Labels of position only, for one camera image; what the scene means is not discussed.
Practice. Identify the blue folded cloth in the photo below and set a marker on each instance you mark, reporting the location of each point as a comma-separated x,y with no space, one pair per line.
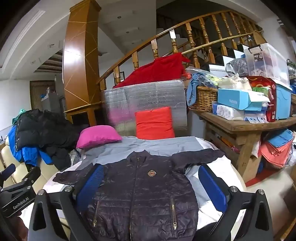
279,139

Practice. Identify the wicker basket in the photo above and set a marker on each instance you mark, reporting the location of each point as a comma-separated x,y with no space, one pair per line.
204,98

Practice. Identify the pile of black coats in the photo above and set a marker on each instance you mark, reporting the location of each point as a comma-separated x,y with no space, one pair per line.
50,132

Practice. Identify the blue cardboard box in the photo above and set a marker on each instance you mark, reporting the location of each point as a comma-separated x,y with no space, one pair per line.
233,98

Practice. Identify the grey cabinet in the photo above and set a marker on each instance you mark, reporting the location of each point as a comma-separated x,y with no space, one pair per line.
55,99

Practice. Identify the pink pillow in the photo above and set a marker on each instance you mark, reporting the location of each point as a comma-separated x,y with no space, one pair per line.
99,136

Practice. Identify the dark plastic bag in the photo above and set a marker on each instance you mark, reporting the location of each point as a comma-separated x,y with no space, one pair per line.
238,66

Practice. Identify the pile of coral cloths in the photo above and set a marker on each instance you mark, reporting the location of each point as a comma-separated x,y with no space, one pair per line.
275,154

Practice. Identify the white bed sheet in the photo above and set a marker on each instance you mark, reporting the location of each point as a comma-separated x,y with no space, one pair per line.
227,171

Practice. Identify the red-orange pillow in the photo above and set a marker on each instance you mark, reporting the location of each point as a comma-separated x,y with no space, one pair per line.
153,124

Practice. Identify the red blanket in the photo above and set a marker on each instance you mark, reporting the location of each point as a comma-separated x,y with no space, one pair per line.
157,69

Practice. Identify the silver foil insulation panel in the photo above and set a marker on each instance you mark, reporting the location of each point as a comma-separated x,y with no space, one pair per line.
150,97

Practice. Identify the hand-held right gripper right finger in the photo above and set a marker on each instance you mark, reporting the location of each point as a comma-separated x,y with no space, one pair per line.
211,187

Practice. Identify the white tissue pack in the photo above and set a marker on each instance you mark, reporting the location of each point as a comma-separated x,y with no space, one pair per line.
227,112
255,117

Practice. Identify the light blue cloth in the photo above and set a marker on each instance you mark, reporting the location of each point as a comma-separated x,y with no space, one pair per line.
195,81

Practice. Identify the wooden stair railing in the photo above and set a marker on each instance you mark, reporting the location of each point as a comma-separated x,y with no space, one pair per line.
203,25

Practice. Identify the wooden pillar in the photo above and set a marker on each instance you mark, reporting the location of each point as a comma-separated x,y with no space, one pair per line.
78,58

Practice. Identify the wooden table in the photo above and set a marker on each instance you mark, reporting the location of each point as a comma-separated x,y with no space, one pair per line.
235,125

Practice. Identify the dark navy quilted jacket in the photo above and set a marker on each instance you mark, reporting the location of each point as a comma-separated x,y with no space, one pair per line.
138,197

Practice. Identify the red gift bag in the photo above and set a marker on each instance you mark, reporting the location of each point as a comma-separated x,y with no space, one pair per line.
271,99

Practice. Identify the clear plastic storage box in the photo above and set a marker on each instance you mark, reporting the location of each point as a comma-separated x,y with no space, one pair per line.
268,62

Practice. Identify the clear plastic bag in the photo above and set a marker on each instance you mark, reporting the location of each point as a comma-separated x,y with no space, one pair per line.
74,156

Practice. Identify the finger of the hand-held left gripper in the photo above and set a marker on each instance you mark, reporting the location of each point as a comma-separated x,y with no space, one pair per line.
32,176
7,172

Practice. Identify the cream sofa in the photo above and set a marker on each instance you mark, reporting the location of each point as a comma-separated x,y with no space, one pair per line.
9,157

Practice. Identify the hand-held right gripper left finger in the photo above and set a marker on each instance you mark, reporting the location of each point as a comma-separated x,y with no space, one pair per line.
90,185

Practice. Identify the blue plastic bin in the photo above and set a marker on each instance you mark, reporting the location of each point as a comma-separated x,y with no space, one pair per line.
283,102

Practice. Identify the green cloth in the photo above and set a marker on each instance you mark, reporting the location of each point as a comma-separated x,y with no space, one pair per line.
18,114

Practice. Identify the grey bed sheet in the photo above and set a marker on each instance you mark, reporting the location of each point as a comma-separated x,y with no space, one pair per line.
157,143

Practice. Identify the blue jacket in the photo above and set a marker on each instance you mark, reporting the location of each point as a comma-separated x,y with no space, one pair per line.
30,157

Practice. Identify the beige plastic bag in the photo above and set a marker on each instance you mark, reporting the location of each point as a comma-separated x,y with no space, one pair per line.
233,82

